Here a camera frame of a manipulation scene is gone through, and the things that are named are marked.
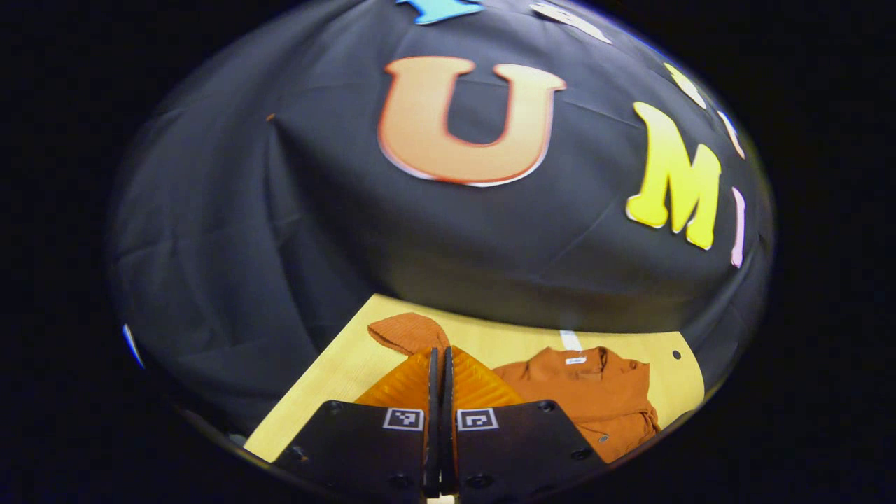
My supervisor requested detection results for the orange ribbed button shirt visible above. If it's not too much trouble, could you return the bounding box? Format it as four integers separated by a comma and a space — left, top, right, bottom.
367, 311, 662, 464

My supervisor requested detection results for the black backdrop cloth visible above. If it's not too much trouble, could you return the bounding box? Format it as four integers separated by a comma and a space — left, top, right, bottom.
105, 0, 776, 438

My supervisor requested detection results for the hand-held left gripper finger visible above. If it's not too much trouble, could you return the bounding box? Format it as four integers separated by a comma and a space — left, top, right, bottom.
440, 346, 611, 501
272, 346, 442, 501

